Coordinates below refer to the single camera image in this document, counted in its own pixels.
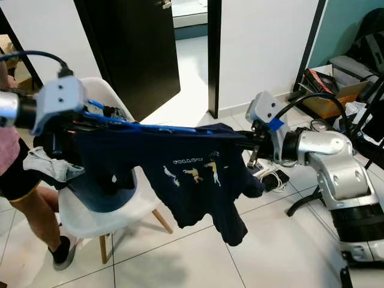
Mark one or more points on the blue plastic hanger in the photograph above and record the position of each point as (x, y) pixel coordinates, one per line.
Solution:
(144, 126)

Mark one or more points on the navy printed t-shirt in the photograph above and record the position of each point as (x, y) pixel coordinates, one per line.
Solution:
(186, 201)

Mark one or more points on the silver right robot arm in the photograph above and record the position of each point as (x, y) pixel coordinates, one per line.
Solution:
(330, 150)

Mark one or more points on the black metal clothes rack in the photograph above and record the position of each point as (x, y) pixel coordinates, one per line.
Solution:
(306, 201)

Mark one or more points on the grey white garment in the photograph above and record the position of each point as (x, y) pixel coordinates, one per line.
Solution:
(54, 168)

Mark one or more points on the faded blue denim garment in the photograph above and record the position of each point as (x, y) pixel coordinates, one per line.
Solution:
(105, 198)

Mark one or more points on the brown cardboard box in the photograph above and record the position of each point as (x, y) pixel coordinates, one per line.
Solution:
(336, 105)

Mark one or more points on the red black flat box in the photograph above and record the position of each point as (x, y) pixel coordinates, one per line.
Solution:
(321, 83)

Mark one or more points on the grey hard case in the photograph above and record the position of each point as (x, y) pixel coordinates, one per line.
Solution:
(354, 69)

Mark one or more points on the black backpack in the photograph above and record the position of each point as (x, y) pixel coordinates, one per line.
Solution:
(369, 39)

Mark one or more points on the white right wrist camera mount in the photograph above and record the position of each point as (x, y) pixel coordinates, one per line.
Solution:
(264, 111)

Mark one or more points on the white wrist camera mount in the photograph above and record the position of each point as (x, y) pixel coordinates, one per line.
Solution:
(264, 111)
(60, 99)

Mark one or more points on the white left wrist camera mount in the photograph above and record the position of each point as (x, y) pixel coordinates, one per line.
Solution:
(60, 99)

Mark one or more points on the black door frame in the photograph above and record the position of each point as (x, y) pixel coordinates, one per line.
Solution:
(214, 60)

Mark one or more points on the black wall trim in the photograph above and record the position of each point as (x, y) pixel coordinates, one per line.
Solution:
(311, 45)

